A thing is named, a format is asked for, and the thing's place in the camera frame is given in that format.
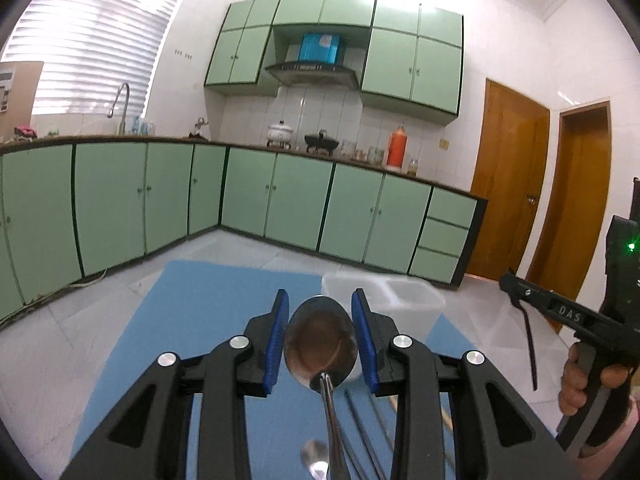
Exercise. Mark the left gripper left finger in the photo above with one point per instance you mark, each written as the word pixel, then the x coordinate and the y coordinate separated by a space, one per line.
pixel 146 433

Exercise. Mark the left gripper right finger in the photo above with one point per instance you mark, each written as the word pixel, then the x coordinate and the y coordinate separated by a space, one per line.
pixel 496 433

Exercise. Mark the black chopstick gold tip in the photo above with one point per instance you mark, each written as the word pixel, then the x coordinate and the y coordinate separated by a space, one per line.
pixel 373 457

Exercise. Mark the large steel spoon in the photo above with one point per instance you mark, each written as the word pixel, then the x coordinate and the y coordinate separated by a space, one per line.
pixel 320 351

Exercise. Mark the right hand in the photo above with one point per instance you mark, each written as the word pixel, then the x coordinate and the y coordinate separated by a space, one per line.
pixel 574 382

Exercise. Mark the white double utensil holder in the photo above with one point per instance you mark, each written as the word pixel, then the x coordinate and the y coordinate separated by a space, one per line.
pixel 413 304

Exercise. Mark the wooden door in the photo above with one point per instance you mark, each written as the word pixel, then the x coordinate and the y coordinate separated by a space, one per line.
pixel 509 171
pixel 578 197

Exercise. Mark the blue table mat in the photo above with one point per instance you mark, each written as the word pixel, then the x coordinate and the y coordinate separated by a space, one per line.
pixel 193 307

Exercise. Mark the small glass jar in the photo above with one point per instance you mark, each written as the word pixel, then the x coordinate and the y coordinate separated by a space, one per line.
pixel 412 169

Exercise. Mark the orange thermos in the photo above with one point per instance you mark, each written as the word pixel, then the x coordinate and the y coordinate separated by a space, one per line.
pixel 396 148

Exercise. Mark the black wok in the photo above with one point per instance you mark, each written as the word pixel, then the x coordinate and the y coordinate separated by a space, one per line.
pixel 320 143

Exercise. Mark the green lower cabinets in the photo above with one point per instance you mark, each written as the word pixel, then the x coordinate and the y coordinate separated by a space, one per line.
pixel 71 209

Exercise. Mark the green cabinets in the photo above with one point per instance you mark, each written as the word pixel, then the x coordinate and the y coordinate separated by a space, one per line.
pixel 71 209
pixel 408 56

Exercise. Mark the white pot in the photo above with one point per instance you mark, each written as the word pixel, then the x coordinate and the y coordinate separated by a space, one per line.
pixel 279 135

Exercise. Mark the black range hood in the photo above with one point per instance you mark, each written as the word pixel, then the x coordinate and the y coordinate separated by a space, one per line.
pixel 298 73

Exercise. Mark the green upper cabinets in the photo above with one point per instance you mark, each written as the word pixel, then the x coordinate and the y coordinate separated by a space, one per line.
pixel 408 56

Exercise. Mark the blue box on hood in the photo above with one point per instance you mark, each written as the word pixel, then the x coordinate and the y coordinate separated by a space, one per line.
pixel 324 48

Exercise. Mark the pink cloth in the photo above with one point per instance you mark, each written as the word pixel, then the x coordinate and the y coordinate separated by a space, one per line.
pixel 25 133

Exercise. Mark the cardboard box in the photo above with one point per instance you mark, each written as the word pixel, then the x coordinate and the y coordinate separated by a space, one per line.
pixel 19 82

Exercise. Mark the white window blind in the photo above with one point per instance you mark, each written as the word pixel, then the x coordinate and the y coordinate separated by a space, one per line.
pixel 97 55

